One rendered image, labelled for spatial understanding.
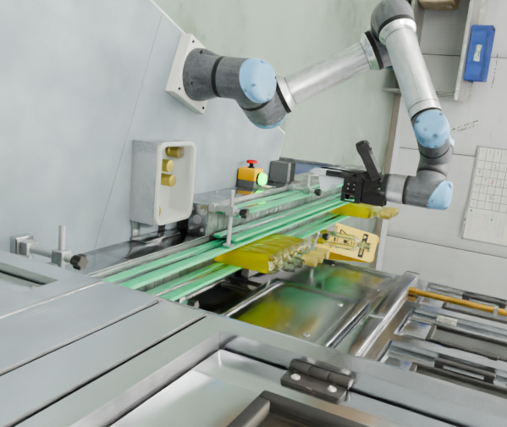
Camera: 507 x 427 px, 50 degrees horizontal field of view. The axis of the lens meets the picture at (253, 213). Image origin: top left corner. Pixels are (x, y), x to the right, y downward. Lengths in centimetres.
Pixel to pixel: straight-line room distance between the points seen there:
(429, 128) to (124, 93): 75
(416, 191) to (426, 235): 615
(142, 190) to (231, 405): 105
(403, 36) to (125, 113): 73
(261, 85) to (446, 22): 609
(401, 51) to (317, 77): 29
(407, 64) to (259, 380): 103
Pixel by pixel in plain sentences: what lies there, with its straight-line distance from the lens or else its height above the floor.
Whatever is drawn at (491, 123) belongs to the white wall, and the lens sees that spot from 734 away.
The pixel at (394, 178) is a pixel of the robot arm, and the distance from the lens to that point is 142.
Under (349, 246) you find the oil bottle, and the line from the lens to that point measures 243.
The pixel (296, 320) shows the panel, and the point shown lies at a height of 119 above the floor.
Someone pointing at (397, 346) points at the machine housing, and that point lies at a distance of 161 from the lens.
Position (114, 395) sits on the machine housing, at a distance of 47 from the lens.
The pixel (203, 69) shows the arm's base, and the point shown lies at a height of 84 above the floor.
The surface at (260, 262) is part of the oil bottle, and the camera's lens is 161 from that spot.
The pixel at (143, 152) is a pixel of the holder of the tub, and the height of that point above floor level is 79.
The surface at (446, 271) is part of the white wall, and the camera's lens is 761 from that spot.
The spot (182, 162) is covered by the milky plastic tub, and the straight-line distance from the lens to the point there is 159.
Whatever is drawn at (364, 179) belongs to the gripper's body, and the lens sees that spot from 145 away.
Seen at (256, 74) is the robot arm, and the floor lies 100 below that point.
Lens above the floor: 169
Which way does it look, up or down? 26 degrees down
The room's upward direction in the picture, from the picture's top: 101 degrees clockwise
